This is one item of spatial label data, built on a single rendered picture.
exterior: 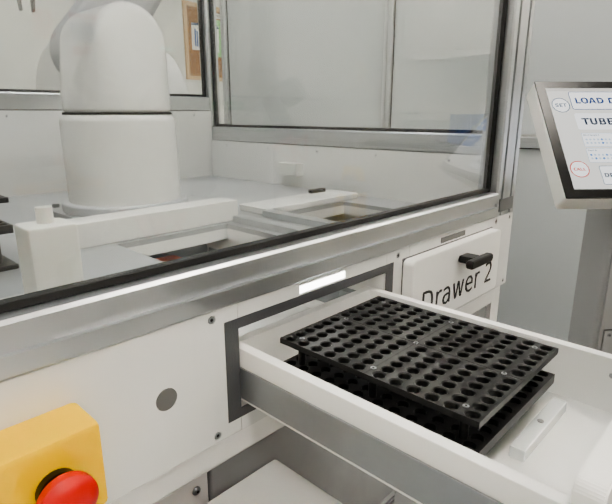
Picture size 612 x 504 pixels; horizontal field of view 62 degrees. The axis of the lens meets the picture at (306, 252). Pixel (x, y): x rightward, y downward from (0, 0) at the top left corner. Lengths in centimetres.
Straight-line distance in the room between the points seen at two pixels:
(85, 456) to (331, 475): 43
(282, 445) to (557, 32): 180
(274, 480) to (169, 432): 13
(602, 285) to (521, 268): 85
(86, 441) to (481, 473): 28
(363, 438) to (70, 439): 22
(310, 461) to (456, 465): 35
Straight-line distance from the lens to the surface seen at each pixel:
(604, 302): 142
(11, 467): 41
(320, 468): 75
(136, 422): 50
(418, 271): 74
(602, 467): 37
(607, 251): 139
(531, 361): 54
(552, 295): 222
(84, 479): 41
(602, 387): 61
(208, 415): 54
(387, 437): 44
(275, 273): 54
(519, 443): 51
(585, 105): 134
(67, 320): 43
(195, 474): 58
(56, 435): 42
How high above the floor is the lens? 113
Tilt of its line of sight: 15 degrees down
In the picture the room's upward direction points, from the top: straight up
